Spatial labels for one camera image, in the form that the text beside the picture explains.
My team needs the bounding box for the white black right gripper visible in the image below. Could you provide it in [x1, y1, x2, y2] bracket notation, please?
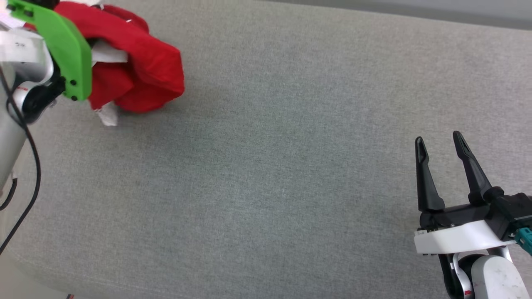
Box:
[414, 131, 516, 255]

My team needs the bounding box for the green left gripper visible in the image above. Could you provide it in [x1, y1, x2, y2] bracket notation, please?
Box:
[7, 0, 93, 101]

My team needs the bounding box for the red and white garment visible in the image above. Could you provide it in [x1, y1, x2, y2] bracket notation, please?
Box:
[25, 0, 185, 127]

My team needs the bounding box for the teal cable connector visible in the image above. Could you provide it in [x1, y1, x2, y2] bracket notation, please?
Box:
[515, 226, 532, 255]

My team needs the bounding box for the long thin black cable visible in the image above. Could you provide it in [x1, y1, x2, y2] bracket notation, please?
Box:
[0, 66, 42, 255]

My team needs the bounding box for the short looped black cable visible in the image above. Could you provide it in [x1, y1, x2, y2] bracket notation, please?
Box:
[0, 178, 18, 211]

